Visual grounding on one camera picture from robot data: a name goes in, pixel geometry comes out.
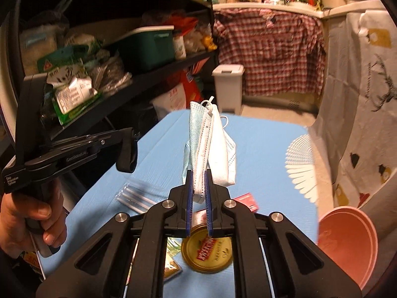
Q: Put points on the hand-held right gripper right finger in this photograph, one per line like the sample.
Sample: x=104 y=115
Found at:
x=208 y=198

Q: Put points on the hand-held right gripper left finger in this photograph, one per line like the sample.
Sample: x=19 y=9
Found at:
x=189 y=198

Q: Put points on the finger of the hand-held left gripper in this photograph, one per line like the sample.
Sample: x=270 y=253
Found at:
x=93 y=139

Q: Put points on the small red card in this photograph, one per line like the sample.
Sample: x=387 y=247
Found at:
x=246 y=200

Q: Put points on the white face mask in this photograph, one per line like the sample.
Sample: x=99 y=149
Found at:
x=221 y=155

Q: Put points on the green panda pouch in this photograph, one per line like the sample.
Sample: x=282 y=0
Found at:
x=173 y=246

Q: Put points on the clear plastic tubes pack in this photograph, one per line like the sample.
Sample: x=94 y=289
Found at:
x=136 y=200

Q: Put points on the light blue face mask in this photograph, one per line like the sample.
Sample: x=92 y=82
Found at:
x=197 y=136

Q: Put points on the gold foil sachet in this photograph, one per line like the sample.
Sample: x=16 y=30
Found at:
x=172 y=270

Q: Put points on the pink plastic bin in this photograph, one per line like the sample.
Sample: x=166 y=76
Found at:
x=347 y=248

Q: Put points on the person's left hand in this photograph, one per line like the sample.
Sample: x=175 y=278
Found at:
x=18 y=211

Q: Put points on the green white packet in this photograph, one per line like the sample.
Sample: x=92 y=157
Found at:
x=71 y=96

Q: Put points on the green plastic bag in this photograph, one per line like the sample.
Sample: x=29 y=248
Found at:
x=62 y=59

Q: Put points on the blue patterned tablecloth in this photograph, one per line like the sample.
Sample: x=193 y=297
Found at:
x=263 y=161

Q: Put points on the clear plastic bags bundle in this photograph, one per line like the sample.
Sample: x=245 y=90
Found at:
x=114 y=74

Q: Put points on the translucent plastic bag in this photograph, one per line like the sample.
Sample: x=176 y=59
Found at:
x=40 y=37

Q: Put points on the white sack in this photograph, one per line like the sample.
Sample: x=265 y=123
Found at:
x=173 y=99

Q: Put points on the green storage box white lid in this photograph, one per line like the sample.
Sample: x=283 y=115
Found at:
x=149 y=49

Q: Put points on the white bin with lid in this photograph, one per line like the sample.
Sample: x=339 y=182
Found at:
x=228 y=90

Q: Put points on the orange plastic bag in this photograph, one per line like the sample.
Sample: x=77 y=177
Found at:
x=192 y=83

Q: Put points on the red bag on shelf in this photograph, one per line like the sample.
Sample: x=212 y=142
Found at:
x=183 y=24

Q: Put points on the yellow figurine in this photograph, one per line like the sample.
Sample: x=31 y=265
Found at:
x=209 y=43

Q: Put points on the red plaid shirt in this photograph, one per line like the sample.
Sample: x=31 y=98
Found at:
x=269 y=52

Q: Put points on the white deer print curtain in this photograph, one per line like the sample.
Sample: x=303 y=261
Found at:
x=356 y=99

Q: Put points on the white counter ledge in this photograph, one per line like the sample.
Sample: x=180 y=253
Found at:
x=263 y=6

